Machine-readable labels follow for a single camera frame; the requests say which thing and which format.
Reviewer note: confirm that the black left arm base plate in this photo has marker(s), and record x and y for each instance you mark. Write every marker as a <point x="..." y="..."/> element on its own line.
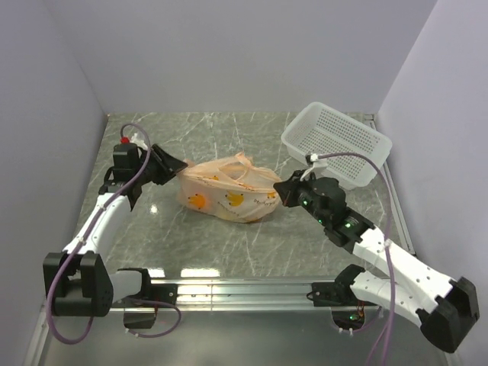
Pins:
<point x="155" y="293"/>

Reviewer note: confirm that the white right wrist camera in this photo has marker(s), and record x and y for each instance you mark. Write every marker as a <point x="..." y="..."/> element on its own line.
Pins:
<point x="314" y="162"/>

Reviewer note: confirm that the peach plastic bag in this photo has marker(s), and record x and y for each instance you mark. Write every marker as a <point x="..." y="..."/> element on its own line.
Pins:
<point x="230" y="188"/>

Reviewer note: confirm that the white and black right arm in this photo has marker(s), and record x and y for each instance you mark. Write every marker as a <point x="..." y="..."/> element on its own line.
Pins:
<point x="443" y="308"/>

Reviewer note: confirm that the white perforated plastic basket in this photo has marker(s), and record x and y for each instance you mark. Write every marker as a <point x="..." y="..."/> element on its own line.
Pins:
<point x="321" y="129"/>

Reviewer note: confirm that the right controller board with led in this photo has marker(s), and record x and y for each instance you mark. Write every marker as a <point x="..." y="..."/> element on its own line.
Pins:
<point x="348" y="319"/>

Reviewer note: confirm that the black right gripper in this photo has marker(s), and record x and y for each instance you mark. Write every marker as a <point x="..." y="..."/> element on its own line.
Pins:
<point x="287" y="190"/>

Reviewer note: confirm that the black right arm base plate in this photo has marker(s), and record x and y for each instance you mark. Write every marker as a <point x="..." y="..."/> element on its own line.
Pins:
<point x="331" y="294"/>

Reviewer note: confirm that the black left controller box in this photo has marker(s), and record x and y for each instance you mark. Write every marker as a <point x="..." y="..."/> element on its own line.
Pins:
<point x="139" y="318"/>

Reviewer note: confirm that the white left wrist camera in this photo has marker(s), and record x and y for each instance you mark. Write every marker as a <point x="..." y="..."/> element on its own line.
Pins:
<point x="138" y="139"/>

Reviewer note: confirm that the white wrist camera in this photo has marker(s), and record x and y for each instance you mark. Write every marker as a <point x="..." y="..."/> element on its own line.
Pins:
<point x="138" y="139"/>
<point x="314" y="162"/>

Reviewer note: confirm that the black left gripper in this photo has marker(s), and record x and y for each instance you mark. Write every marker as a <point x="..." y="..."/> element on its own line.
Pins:
<point x="168" y="165"/>

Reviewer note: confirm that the aluminium table edge rail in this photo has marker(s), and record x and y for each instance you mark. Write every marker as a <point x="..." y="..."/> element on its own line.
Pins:
<point x="236" y="295"/>

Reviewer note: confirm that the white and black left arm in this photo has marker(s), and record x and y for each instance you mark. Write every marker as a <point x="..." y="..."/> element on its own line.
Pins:
<point x="76" y="280"/>

